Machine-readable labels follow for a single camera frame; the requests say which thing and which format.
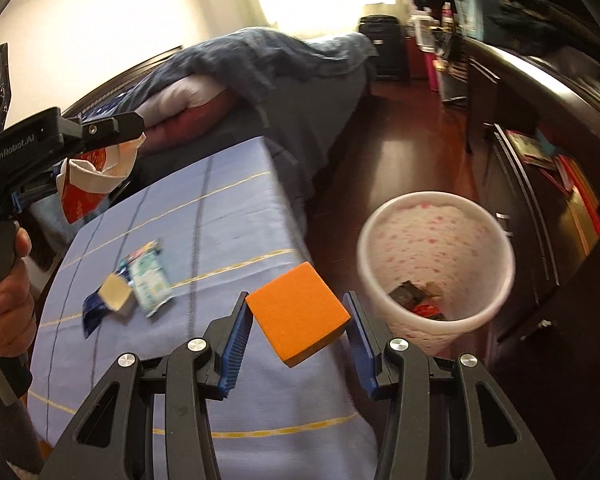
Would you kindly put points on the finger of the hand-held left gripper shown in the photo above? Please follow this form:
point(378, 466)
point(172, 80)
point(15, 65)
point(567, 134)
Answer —
point(115, 127)
point(35, 195)

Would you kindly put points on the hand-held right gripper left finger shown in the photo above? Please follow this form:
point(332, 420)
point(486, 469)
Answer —
point(235, 345)

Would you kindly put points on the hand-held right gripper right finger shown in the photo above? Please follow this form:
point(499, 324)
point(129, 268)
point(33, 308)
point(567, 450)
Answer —
point(360, 345)

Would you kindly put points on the red and white carton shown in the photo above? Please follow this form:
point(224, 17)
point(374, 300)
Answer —
point(87, 180)

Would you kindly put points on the orange sponge block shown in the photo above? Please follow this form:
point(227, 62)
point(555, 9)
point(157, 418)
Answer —
point(297, 310)

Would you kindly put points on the dark snack packet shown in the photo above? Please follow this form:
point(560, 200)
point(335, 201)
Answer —
point(410, 292)

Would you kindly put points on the red foil wrapper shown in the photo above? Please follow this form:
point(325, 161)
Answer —
point(430, 311)

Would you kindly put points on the white pink-spotted waste bin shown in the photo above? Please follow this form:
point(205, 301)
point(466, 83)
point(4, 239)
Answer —
point(430, 240)

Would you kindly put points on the person's left forearm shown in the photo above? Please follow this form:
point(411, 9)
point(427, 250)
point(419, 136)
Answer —
point(7, 440)

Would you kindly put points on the person's left hand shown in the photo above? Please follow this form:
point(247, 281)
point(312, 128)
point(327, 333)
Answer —
point(15, 310)

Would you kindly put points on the blue star print pillow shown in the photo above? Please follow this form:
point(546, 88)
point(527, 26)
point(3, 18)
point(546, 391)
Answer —
point(115, 105)

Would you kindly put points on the dark wooden headboard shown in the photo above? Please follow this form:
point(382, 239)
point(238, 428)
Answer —
point(130, 72)

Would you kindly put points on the folded pink quilt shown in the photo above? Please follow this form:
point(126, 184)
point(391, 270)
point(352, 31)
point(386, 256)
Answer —
point(190, 105)

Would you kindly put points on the teal tissue packet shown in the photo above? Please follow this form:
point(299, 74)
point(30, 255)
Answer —
point(150, 280)

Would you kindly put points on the blue striped tablecloth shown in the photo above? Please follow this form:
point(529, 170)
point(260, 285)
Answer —
point(220, 220)

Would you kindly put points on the small cream box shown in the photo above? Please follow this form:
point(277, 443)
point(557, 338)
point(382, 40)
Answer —
point(117, 295)

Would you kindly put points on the dark blue packet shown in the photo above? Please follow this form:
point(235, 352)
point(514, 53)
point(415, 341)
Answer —
point(94, 312)

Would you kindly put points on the bed with blue duvet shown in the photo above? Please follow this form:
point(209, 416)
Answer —
point(280, 70)

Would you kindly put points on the black suitcase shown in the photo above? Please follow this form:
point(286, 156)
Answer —
point(382, 47)

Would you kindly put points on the red plastic bin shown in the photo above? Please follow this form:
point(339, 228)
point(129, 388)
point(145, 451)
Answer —
point(422, 60)

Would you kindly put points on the dark wooden cabinet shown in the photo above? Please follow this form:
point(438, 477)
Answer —
point(555, 125)

